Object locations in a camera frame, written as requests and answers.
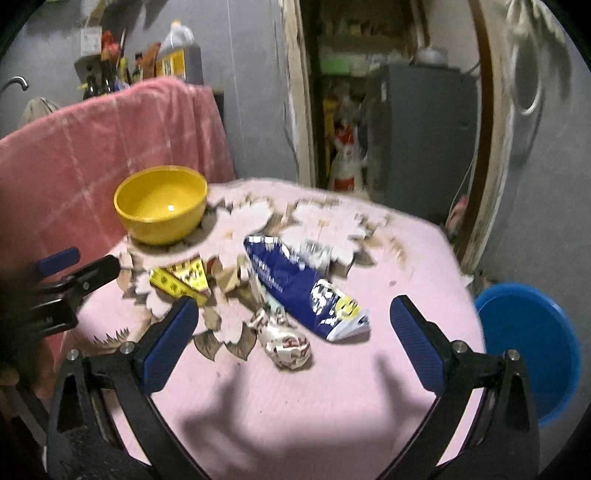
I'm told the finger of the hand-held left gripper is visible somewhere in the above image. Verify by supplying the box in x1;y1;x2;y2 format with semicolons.
38;247;82;278
37;254;122;306

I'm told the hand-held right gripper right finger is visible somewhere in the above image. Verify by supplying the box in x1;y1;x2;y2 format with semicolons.
379;295;541;480

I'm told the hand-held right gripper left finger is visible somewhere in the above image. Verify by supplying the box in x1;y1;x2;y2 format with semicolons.
46;295;208;480

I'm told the yellow printed wrapper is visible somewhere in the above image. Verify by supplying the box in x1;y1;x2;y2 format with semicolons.
148;257;214;306

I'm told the blue plastic bucket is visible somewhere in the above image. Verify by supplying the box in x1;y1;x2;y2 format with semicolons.
475;283;583;428

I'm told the white red wrapper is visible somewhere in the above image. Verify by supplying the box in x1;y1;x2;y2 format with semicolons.
247;308;314;370

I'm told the blue snack bag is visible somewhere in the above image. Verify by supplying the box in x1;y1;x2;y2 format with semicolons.
244;234;372;343

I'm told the pink checked towel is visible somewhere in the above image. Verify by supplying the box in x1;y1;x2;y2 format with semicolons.
0;77;237;400

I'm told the yellow bowl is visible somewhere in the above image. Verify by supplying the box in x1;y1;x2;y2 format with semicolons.
113;165;208;246

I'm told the pink cloth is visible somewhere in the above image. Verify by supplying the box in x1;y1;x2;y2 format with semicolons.
447;196;468;232

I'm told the pink floral tablecloth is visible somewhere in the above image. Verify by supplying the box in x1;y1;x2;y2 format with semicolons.
60;178;488;480

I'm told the grey cloth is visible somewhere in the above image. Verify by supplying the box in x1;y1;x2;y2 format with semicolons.
20;96;62;126

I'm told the grey cabinet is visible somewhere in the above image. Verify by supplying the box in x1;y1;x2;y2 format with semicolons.
364;64;479;223

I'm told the red capped sauce bottle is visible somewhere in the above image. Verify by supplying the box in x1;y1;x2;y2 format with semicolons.
100;31;117;94

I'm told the large cooking oil bottle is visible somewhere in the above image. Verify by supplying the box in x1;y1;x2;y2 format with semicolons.
156;20;204;86

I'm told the green box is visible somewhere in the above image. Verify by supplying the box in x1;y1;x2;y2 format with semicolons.
318;57;357;75

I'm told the wooden door frame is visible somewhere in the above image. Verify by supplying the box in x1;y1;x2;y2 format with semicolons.
281;0;514;274

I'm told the white wall socket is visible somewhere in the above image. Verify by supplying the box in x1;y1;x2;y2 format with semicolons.
79;28;103;57

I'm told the white coiled cable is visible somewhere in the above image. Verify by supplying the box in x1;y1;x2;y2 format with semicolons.
505;0;557;117

